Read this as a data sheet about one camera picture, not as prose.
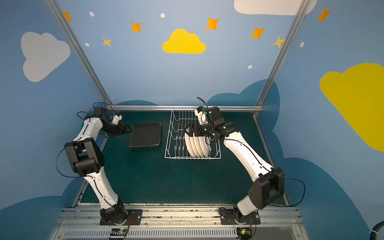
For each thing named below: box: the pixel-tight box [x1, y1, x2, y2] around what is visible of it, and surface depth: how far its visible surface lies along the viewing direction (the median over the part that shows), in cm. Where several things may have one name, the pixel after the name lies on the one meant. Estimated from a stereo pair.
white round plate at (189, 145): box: [184, 132, 197, 158], surface depth 87 cm
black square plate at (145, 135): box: [129, 122, 161, 148], surface depth 107 cm
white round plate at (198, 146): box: [193, 136, 204, 157], surface depth 88 cm
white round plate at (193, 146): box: [189, 136, 201, 158], surface depth 88 cm
